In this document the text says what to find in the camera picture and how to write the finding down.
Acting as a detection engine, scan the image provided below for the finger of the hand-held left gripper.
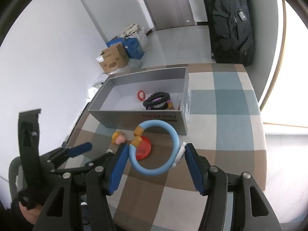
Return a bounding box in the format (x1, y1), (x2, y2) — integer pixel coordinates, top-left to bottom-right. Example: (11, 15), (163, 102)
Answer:
(50, 152), (116, 174)
(47, 142), (93, 167)

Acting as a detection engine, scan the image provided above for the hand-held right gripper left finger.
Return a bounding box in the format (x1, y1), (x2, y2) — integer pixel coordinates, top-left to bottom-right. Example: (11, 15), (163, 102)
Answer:
(32, 144), (129, 231)

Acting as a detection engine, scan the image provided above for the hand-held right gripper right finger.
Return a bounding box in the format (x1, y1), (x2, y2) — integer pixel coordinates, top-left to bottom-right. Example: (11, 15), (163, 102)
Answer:
(184, 143), (282, 231)

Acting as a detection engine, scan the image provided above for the pink and yellow toy clip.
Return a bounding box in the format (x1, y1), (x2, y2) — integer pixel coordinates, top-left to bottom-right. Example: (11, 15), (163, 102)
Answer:
(111, 131), (127, 146)

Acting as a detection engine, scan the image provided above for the light blue ring bracelet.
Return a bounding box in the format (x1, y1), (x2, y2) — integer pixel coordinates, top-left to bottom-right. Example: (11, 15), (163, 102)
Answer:
(128, 120), (187, 176)

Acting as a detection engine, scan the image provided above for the grey cardboard box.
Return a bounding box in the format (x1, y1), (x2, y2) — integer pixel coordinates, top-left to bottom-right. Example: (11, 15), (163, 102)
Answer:
(88, 67), (190, 136)

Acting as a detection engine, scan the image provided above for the black spiral hair tie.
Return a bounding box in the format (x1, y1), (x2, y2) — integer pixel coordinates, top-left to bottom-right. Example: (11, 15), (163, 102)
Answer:
(143, 99), (170, 111)
(144, 91), (171, 101)

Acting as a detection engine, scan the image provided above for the purple bracelet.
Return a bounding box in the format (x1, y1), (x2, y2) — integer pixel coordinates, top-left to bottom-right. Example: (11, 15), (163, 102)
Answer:
(146, 97), (172, 109)

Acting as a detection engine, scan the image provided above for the person's left hand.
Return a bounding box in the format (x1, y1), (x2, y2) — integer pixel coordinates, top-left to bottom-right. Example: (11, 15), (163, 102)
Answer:
(20, 203), (44, 224)

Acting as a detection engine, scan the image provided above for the round red and white case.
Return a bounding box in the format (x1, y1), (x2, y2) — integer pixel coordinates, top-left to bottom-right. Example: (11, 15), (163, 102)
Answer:
(133, 136), (152, 161)

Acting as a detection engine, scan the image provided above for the checkered table cloth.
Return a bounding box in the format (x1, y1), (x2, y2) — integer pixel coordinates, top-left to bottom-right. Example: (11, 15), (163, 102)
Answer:
(65, 63), (266, 231)

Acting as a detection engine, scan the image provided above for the white crumpled plastic bag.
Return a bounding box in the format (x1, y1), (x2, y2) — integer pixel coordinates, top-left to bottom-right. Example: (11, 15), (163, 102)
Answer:
(87, 73), (109, 99)

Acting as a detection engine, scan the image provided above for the brown cardboard box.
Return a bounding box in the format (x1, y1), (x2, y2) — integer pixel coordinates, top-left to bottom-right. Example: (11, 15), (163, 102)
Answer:
(97, 43), (130, 74)

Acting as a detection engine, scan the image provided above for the blue carton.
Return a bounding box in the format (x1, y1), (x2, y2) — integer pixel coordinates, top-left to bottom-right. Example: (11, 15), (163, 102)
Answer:
(106, 37), (124, 48)
(123, 37), (144, 59)

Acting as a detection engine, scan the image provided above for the white sack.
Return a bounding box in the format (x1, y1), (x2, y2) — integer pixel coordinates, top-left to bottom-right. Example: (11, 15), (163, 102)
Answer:
(138, 30), (152, 52)

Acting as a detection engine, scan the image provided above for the black backpack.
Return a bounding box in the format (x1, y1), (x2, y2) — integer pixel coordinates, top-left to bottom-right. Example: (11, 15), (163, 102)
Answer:
(206, 0), (255, 67)

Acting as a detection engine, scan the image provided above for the grey door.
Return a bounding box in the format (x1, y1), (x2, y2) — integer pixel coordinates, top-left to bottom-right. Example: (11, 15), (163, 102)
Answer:
(137, 0), (195, 29)

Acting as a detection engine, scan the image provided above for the bright window with gold frame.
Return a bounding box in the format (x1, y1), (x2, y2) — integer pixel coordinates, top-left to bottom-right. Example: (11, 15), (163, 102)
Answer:
(257, 0), (308, 135)

